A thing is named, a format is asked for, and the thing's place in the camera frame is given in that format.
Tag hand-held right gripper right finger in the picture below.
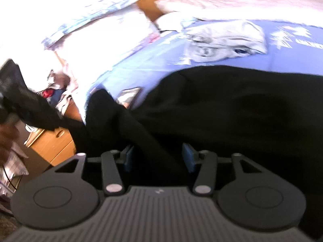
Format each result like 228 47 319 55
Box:
182 142 263 196

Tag blue printed bed sheet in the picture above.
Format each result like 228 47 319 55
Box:
87 19 323 107

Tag blue white patterned pillow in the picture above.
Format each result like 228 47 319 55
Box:
42 0 148 49

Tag black pants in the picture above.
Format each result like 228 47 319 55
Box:
24 66 323 207

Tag person's left hand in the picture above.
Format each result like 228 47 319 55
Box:
0 124 20 163

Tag checkered cloth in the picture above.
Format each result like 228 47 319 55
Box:
0 144 29 198

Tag grey crumpled garment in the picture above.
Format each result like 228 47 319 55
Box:
180 20 268 63

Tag pale pink quilt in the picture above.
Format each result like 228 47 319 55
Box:
154 0 323 29

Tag wooden nightstand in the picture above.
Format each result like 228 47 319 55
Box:
25 98 77 167

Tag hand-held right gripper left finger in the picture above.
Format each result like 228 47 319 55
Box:
53 145 134 196

